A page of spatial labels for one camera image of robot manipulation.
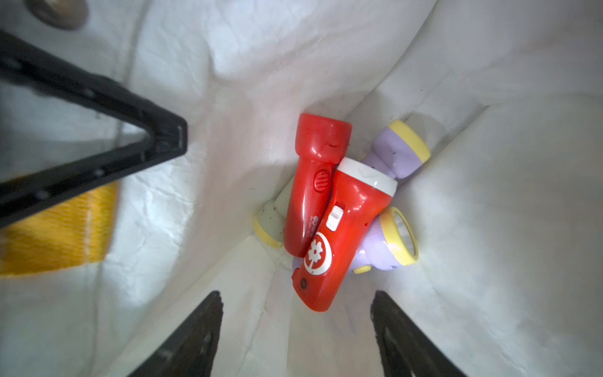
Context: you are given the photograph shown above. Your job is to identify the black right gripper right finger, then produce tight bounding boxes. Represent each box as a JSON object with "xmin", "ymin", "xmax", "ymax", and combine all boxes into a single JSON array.
[{"xmin": 371, "ymin": 291, "xmax": 465, "ymax": 376}]

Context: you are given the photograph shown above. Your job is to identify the red flashlight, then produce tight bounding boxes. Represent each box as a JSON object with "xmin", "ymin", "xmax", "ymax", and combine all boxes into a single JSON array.
[
  {"xmin": 284, "ymin": 113, "xmax": 353, "ymax": 258},
  {"xmin": 292, "ymin": 157, "xmax": 397, "ymax": 312}
]

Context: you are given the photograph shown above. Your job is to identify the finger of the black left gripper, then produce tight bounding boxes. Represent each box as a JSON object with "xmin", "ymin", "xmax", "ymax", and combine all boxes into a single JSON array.
[{"xmin": 1, "ymin": 32, "xmax": 188, "ymax": 226}]

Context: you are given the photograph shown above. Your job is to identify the white tote bag yellow handles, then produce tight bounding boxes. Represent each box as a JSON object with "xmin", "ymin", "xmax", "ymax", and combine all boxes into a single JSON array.
[{"xmin": 1, "ymin": 1, "xmax": 602, "ymax": 376}]

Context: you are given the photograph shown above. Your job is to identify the purple flashlight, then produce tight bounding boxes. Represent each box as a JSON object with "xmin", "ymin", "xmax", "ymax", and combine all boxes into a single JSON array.
[
  {"xmin": 349, "ymin": 207, "xmax": 419, "ymax": 274},
  {"xmin": 361, "ymin": 120, "xmax": 431, "ymax": 179}
]

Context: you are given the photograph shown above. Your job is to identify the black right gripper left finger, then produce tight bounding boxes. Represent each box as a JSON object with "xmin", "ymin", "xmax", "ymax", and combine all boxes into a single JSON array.
[{"xmin": 130, "ymin": 291, "xmax": 223, "ymax": 376}]

